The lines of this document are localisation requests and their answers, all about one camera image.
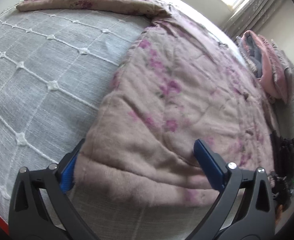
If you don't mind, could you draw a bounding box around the grey curtain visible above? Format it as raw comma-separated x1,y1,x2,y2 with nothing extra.
221,0,284,41

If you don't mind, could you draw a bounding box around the grey tufted bedspread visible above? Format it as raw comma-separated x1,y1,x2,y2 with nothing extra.
0,0,231,239

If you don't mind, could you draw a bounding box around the pink grey folded blanket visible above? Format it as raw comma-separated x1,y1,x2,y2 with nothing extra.
237,30,294,105

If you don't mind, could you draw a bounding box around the pink floral quilted garment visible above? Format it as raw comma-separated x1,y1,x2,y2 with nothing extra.
17,0,274,206

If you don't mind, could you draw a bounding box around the black clothing pile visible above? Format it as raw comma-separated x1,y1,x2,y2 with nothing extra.
270,131,294,211

